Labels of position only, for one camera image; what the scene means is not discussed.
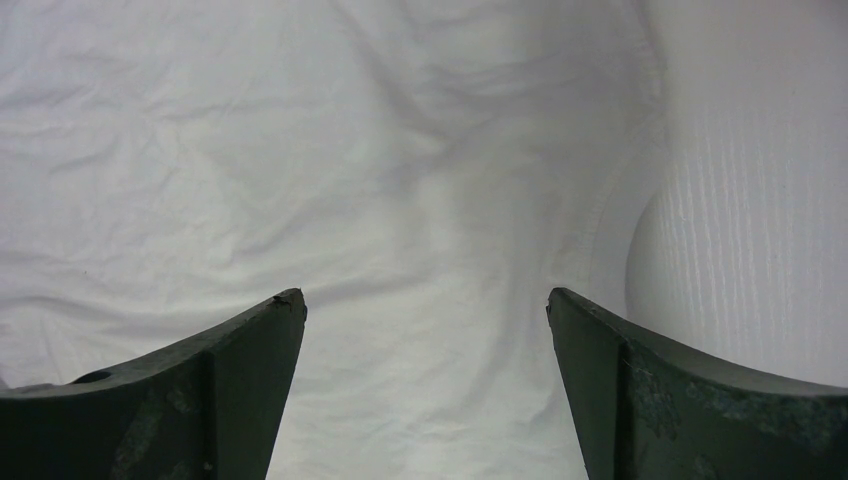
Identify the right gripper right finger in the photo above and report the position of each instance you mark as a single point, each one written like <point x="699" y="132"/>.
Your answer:
<point x="645" y="406"/>

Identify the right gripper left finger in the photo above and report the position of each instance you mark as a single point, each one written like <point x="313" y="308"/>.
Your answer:
<point x="206" y="407"/>

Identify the white t shirt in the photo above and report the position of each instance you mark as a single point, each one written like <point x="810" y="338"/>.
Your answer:
<point x="425" y="172"/>

